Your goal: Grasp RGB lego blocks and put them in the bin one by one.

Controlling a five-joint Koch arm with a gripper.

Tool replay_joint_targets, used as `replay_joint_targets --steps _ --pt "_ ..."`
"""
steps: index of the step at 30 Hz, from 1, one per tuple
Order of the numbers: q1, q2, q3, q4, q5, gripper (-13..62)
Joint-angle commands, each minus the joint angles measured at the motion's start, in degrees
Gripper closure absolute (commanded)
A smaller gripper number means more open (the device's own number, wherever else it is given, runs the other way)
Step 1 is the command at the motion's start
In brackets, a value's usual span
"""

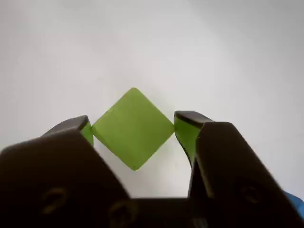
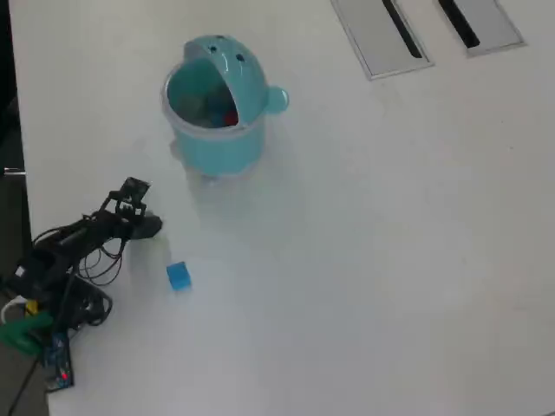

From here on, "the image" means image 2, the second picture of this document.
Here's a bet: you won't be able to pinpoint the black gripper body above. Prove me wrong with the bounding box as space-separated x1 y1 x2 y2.
97 190 147 227

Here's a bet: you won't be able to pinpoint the blue cube block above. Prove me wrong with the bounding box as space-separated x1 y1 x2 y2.
166 261 193 292

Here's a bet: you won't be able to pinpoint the teal whale-shaped bin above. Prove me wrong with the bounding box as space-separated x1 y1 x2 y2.
160 35 291 179

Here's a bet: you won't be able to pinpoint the blue piece inside bin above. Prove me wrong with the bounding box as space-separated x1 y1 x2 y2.
206 95 227 127

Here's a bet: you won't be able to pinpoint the grey angular piece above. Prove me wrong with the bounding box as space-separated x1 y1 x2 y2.
176 91 206 121

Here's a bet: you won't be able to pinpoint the blue controller circuit board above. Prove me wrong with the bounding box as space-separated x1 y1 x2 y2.
42 331 75 393

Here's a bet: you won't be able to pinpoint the green table clamp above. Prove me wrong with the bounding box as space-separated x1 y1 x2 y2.
0 310 55 357

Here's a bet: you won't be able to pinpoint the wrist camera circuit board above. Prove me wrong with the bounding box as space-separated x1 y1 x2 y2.
119 176 153 205

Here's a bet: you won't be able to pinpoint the black looped robot cables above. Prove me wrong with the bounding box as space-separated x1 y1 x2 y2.
80 237 126 288

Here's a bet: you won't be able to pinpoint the white cable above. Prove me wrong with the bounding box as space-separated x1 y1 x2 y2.
0 296 28 325

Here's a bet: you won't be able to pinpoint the black power cable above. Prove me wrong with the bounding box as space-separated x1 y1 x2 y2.
7 354 41 416

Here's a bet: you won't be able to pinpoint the silver desk cable cover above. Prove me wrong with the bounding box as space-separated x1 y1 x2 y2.
330 0 435 81
436 0 528 58

